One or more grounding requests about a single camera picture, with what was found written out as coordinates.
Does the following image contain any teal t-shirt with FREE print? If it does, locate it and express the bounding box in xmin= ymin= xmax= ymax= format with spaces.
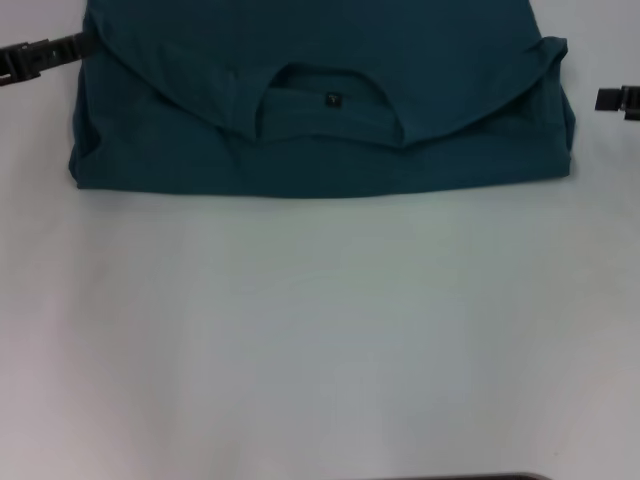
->
xmin=67 ymin=0 xmax=575 ymax=200

